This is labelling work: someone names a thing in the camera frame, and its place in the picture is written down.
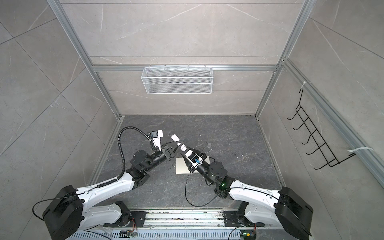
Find aluminium frame rail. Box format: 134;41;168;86
92;64;278;72
282;59;384;186

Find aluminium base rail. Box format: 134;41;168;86
98;210;283;229

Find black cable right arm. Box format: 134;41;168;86
184;155;281;208

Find aluminium frame back rail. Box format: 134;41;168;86
92;64;278;72

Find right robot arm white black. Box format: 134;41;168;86
182;151;314;240

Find aluminium frame post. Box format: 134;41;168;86
47;0;122;120
255;0;317;121

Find white wire mesh basket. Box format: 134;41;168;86
141;68;214;95

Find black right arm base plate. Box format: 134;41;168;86
223;211;265;227

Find black wire hook rack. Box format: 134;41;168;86
287;89;356;170

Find aluminium frame left post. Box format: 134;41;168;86
47;0;122;120

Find grey slotted cable duct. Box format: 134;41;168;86
69;229;251;240

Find white paper envelope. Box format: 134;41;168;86
175;157;211;175

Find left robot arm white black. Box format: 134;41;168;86
43;136;188;240

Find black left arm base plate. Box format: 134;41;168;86
119;211;147;229

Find aluminium frame right post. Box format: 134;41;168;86
255;0;317;121

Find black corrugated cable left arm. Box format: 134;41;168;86
95;126;151;188

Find aluminium frame right rail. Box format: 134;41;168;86
282;59;384;186

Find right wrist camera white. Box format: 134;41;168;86
185;150;203;166

